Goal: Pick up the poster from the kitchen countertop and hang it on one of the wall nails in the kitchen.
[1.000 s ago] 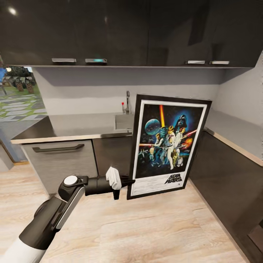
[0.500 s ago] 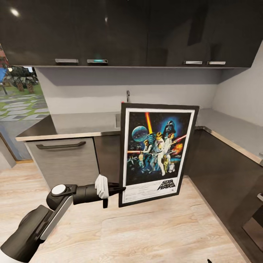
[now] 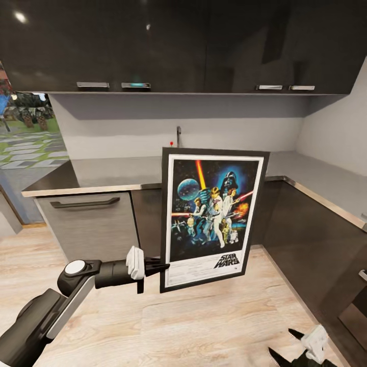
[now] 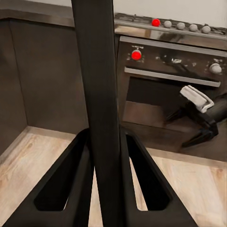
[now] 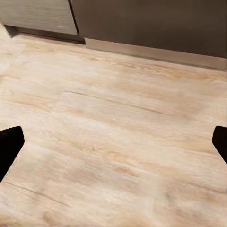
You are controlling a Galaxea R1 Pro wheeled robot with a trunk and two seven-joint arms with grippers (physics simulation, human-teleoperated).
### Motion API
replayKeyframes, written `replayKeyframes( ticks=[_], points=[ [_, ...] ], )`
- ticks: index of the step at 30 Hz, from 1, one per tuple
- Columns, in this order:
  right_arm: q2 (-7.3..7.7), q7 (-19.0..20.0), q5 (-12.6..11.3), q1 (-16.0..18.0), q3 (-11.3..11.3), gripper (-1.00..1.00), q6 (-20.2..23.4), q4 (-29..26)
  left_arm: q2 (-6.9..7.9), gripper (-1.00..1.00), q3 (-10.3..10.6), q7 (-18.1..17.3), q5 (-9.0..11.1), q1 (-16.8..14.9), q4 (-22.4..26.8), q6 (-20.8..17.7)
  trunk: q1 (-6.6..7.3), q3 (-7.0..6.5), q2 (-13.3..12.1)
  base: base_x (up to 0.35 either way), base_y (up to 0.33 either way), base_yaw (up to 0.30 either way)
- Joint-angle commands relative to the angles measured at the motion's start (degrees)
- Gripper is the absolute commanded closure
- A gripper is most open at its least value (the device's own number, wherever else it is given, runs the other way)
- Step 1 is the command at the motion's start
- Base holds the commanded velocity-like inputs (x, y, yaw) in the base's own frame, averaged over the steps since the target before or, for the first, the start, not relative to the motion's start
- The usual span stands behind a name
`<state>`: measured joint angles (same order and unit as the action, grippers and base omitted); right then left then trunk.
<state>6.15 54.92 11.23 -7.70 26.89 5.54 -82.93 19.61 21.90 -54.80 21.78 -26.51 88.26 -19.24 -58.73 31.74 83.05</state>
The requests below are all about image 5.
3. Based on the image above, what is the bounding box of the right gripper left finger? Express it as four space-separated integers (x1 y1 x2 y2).
0 126 25 182

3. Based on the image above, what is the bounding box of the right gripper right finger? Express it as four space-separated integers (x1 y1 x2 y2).
212 126 227 164

